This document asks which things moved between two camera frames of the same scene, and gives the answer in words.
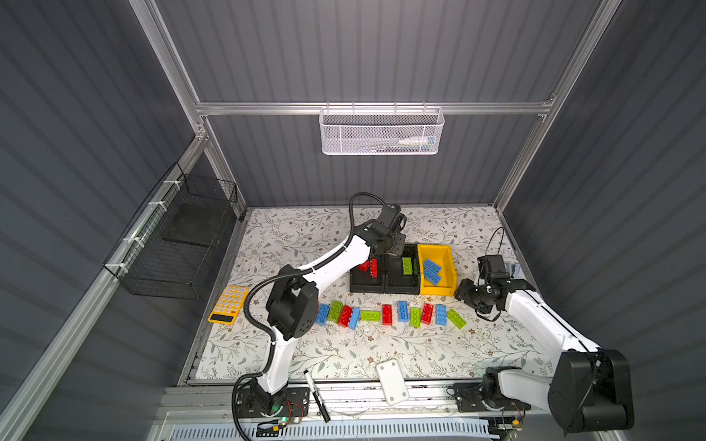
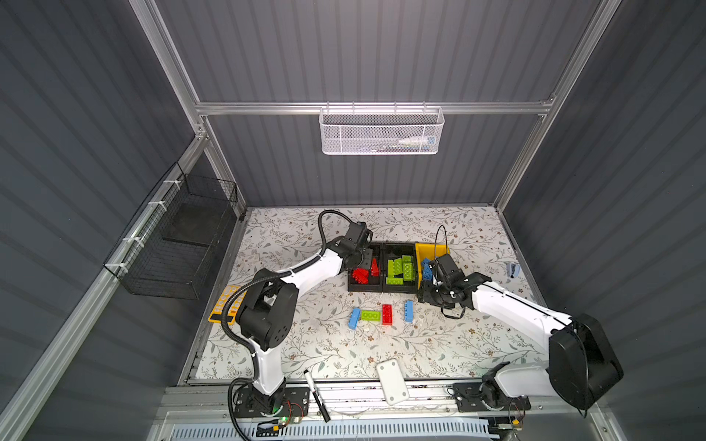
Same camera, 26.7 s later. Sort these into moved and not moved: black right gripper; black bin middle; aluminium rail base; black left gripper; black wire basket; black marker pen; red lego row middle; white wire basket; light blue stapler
Moved: black left gripper; black right gripper
Not moved: red lego row middle; black marker pen; white wire basket; black wire basket; aluminium rail base; light blue stapler; black bin middle
